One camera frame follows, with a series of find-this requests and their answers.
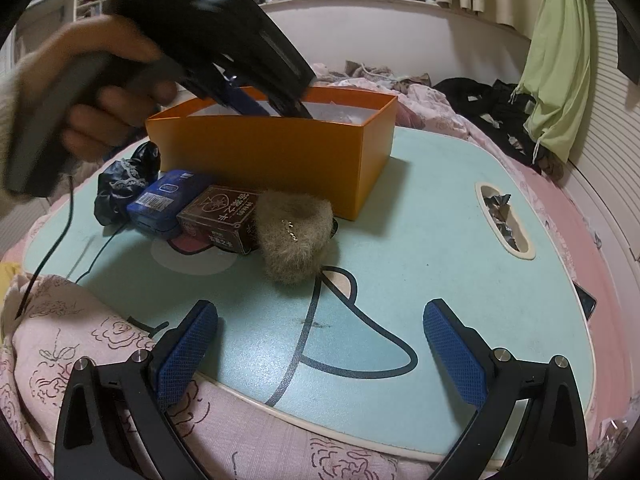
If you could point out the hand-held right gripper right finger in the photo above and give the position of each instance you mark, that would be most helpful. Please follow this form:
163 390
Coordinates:
455 355

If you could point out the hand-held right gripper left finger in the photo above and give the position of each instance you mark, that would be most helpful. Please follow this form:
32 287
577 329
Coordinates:
187 355

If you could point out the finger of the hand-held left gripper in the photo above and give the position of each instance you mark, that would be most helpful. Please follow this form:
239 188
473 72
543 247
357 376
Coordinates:
295 106
245 101

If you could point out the orange cardboard box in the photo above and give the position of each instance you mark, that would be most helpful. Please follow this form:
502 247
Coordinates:
280 160

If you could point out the brown printed box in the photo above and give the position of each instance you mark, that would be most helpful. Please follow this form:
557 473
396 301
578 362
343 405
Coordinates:
215 220

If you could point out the blue labelled box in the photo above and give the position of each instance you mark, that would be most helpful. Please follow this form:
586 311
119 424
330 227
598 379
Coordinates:
160 197

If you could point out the beige furry pouch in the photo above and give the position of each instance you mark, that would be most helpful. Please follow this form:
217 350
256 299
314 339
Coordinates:
295 240

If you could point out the black lace cloth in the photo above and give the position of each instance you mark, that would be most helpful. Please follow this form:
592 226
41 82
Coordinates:
112 195

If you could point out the person's left forearm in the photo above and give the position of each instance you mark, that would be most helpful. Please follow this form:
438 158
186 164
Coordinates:
7 110

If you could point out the light blue cartoon lap desktop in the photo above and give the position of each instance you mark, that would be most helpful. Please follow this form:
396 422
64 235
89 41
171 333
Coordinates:
425 260

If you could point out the person's left hand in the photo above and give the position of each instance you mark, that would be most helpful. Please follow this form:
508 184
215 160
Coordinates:
90 35

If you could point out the beige knit clothes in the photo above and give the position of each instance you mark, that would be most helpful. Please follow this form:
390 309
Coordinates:
365 71

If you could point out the pink rose print blanket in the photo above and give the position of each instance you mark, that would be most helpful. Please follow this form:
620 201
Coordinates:
75 340

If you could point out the white shelf unit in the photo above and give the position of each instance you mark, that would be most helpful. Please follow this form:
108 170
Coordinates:
95 7

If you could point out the black smartphone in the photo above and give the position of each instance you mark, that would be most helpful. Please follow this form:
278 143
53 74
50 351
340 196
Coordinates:
585 302

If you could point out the crumpled foil wrappers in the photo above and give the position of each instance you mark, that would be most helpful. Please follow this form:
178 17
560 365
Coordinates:
500 215

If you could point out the black clothes pile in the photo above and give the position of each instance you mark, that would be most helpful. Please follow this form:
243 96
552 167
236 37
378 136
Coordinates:
480 100

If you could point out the light green hanging cloth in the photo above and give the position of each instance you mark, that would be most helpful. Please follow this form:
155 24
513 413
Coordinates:
555 60

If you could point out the black hanging garment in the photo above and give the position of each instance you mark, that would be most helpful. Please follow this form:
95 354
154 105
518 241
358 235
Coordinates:
630 45

